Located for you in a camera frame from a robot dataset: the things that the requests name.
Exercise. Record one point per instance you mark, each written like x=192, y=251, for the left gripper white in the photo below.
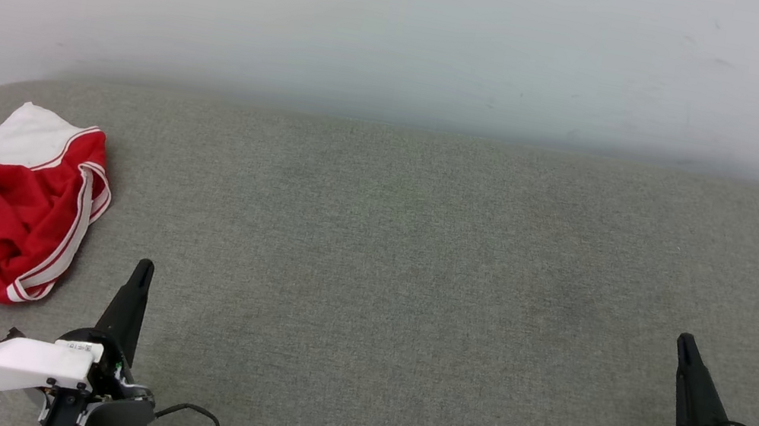
x=30, y=363

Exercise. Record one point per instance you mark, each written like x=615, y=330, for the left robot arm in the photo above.
x=117, y=423

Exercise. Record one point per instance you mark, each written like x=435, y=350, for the grey fabric sofa cushion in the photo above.
x=413, y=288

